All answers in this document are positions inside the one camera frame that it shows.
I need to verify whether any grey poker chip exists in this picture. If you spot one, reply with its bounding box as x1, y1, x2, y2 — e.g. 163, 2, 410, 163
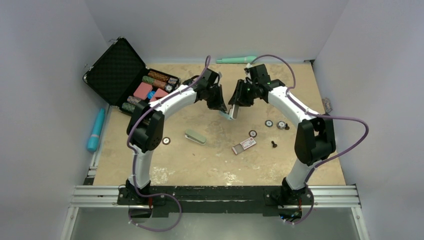
264, 119, 274, 128

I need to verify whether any brown poker chip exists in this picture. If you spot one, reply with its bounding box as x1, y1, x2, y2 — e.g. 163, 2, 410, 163
162, 137, 171, 145

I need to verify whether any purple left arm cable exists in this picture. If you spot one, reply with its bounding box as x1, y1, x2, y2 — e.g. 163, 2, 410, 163
125, 54, 213, 233

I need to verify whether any green stapler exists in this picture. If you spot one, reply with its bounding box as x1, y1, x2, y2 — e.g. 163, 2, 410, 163
184, 129, 207, 145

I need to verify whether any light blue stapler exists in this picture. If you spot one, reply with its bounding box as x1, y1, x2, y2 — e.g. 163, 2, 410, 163
219, 104, 240, 121

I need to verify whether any poker chip near box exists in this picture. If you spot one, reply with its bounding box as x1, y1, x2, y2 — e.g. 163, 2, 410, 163
248, 130, 258, 138

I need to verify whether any pink card deck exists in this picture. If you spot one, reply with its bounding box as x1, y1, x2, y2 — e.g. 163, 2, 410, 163
133, 82, 153, 100

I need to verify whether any teal green handheld massager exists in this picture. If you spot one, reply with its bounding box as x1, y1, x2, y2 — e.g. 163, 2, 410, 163
216, 56, 257, 64

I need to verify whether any red white staple box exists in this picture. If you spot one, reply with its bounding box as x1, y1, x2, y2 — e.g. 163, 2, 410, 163
231, 137, 257, 155

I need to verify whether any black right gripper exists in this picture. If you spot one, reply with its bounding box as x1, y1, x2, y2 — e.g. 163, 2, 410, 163
229, 79, 259, 107

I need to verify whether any aluminium frame rail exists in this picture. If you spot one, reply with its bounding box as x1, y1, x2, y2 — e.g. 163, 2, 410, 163
60, 185, 370, 240

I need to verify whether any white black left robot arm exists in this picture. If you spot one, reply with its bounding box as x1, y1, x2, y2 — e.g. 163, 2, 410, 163
125, 68, 227, 205

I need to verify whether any red triangle card deck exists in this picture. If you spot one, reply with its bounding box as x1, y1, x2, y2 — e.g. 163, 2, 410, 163
148, 88, 169, 102

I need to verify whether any silver poker chip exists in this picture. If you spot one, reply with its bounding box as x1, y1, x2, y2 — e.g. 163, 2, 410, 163
276, 121, 288, 130

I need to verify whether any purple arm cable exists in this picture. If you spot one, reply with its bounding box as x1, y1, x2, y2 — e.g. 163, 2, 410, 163
248, 54, 370, 226
125, 54, 213, 233

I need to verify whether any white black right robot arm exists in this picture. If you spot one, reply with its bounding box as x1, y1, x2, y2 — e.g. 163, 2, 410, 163
228, 64, 336, 206

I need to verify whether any blue handheld massager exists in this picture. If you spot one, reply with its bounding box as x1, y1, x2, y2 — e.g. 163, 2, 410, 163
86, 108, 106, 153

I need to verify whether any black poker chip case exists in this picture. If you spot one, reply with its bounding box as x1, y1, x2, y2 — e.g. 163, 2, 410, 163
83, 36, 181, 115

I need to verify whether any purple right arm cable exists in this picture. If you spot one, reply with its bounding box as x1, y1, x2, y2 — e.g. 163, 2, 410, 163
248, 54, 370, 226

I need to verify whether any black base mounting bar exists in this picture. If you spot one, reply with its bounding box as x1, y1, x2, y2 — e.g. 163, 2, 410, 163
117, 185, 313, 220

